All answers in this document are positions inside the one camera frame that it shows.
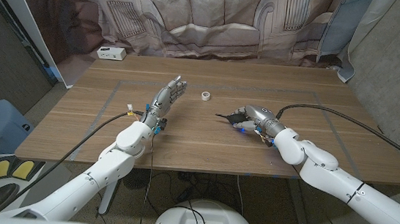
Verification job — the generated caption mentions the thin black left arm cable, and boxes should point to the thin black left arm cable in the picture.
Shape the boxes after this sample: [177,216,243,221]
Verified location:
[136,132,157,224]

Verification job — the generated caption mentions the white table leg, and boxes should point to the white table leg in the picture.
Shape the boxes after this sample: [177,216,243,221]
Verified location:
[97,178,123,216]

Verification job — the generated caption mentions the white robot torso base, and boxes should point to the white robot torso base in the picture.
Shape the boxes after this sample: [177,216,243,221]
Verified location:
[152,195,261,224]

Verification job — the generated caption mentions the black cable tangle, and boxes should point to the black cable tangle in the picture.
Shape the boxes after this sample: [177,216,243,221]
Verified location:
[142,167,250,224]

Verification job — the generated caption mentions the black rubber air blower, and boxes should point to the black rubber air blower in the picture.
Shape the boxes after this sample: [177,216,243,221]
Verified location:
[215,110,251,126]

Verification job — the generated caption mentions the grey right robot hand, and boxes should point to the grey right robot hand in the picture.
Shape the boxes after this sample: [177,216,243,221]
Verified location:
[229,102,289,139]

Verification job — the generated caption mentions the white foot pedal yellow pads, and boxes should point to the white foot pedal yellow pads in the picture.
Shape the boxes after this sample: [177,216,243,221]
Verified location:
[0,153,75,221]

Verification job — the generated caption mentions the printed sofa room backdrop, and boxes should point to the printed sofa room backdrop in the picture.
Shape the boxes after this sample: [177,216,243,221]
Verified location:
[0,0,376,116]

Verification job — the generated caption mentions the white partition panel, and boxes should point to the white partition panel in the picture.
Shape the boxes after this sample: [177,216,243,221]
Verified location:
[0,0,83,89]

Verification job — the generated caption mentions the white power strip box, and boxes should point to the white power strip box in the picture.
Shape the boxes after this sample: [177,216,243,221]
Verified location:
[95,45,127,62]

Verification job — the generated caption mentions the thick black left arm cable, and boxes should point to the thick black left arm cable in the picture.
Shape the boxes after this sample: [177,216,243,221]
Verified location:
[10,99,145,213]

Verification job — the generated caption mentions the grey table leg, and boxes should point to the grey table leg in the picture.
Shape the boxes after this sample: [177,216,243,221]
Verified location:
[283,178,313,224]

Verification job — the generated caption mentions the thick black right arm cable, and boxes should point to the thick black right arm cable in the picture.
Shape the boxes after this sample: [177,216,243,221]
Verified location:
[272,101,400,168]

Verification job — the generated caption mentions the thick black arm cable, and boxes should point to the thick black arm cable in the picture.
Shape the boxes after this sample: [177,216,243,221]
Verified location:
[10,99,145,213]
[272,101,400,168]

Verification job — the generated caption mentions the black round fan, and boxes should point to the black round fan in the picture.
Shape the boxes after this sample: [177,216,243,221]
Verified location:
[121,165,153,192]

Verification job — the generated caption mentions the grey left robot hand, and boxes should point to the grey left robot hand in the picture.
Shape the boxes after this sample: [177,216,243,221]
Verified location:
[140,72,190,132]

